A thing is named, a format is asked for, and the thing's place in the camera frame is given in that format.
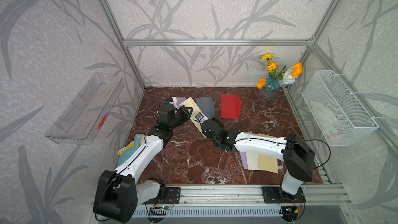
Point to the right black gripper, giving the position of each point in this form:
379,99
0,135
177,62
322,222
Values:
216,121

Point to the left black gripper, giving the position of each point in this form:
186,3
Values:
182,110

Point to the pale yellow envelope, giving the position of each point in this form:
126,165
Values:
196,110

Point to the lilac envelope with gold seal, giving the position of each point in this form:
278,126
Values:
177,101

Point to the grey envelope with gold seal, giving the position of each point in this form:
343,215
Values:
207,106

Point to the red envelope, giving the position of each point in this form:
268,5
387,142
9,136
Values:
230,106

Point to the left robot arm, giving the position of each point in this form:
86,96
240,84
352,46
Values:
118,193

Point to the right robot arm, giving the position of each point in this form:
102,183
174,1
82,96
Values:
298,157

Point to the cream white envelope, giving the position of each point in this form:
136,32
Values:
252,161

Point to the tan kraft envelope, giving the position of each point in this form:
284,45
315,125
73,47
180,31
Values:
266,163

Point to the blue glass vase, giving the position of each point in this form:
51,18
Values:
268,88

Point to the left green circuit board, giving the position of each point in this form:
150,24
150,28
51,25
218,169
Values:
162,208

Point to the right small circuit board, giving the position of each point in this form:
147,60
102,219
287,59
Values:
290,214

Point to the white cloth in basket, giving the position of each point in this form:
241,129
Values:
326,120

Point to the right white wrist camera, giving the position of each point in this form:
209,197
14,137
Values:
201,118

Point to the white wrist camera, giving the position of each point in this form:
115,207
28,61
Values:
170,100
201,118

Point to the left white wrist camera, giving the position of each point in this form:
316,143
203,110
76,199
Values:
170,100

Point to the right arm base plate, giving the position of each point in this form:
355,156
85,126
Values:
274,194

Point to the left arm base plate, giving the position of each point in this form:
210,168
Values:
168,195

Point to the horizontal aluminium frame bar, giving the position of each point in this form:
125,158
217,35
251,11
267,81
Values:
217,42

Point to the clear acrylic wall shelf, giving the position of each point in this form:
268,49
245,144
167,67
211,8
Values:
77,124

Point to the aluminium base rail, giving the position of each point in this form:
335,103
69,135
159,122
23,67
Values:
251,195

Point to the white wire basket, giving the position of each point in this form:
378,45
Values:
355,121

